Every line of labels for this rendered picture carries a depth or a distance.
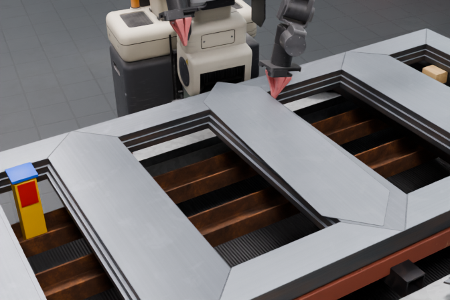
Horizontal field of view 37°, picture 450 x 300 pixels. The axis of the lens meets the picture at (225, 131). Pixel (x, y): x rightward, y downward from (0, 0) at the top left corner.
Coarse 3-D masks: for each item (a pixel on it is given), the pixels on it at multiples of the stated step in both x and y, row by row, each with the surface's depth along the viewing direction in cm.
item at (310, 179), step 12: (312, 168) 158; (324, 168) 157; (336, 168) 157; (348, 168) 157; (360, 168) 157; (288, 180) 154; (300, 180) 154; (312, 180) 153; (324, 180) 153; (336, 180) 153; (300, 192) 150
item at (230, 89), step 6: (228, 84) 194; (234, 84) 194; (240, 84) 194; (216, 90) 191; (222, 90) 191; (228, 90) 191; (234, 90) 191; (240, 90) 191; (210, 96) 188; (216, 96) 188; (222, 96) 188
